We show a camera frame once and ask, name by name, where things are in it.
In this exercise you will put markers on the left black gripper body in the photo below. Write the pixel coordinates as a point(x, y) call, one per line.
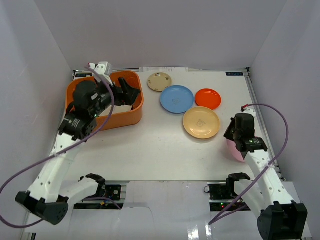
point(119, 90)

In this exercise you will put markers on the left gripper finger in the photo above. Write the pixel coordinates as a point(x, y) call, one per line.
point(125, 87)
point(131, 100)

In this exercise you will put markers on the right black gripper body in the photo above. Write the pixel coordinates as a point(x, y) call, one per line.
point(231, 133)

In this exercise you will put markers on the cream round plate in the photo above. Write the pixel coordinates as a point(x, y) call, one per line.
point(116, 110)

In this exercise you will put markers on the pink round plate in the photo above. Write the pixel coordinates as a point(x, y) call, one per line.
point(234, 152)

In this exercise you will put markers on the yellow round plate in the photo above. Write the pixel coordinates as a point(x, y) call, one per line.
point(201, 122)

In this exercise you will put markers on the blue round plate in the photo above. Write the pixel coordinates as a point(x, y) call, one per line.
point(177, 99)

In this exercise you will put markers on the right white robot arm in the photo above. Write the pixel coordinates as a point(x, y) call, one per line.
point(279, 216)

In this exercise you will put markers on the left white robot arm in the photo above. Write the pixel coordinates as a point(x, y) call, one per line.
point(44, 198)

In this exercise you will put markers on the orange plastic bin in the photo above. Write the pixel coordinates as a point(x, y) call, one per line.
point(117, 120)

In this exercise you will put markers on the white paper sheets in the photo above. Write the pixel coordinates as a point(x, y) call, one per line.
point(168, 69)

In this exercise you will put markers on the small beige floral plate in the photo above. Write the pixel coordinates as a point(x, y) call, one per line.
point(159, 81)

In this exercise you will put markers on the orange round plate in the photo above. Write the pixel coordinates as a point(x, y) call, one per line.
point(208, 98)

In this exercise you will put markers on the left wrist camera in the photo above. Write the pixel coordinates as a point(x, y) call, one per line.
point(104, 69)

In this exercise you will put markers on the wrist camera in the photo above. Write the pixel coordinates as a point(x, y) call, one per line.
point(104, 69)
point(246, 109)

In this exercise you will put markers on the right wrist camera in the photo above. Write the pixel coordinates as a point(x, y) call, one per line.
point(246, 109)

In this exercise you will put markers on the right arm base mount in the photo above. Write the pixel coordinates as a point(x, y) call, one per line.
point(222, 193)

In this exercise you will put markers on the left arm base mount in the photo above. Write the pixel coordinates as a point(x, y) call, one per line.
point(113, 199)

